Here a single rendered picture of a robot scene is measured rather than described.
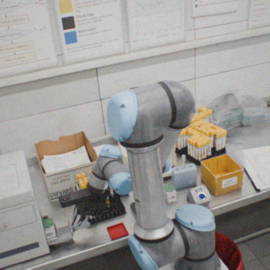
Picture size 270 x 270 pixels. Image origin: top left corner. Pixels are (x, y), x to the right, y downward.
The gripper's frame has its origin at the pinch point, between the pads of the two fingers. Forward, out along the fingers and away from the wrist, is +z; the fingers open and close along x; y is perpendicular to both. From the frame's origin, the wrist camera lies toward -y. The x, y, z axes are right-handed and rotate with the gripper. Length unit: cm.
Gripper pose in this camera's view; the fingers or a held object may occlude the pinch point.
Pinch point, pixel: (72, 228)
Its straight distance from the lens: 152.9
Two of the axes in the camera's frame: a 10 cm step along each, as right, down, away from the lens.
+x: -3.5, -4.5, 8.2
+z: -4.0, 8.7, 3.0
